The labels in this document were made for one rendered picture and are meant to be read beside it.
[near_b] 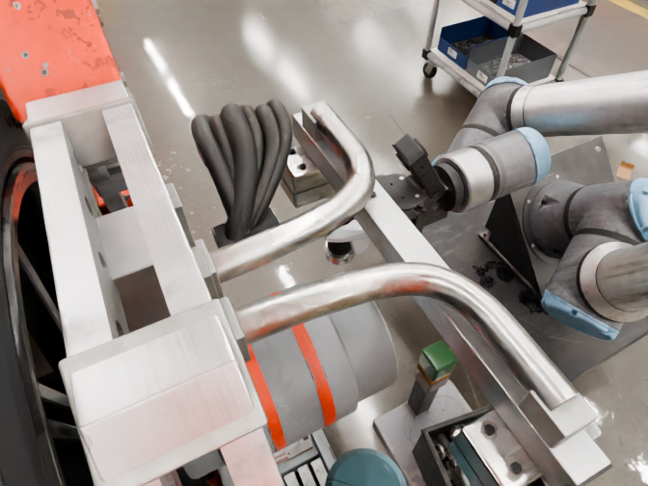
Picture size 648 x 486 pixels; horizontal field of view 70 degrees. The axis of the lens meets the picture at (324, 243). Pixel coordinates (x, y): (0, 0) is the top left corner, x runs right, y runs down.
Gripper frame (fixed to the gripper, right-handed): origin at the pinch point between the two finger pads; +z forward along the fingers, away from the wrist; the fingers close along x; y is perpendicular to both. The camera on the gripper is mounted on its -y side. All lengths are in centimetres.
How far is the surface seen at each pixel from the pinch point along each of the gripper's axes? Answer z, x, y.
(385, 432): -2.1, -18.3, 37.9
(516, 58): -149, 103, 65
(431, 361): -8.1, -17.4, 17.0
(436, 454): -4.3, -26.9, 26.3
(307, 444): 7, -4, 75
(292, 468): 13, -7, 77
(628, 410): -77, -33, 83
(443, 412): -13.3, -19.9, 37.9
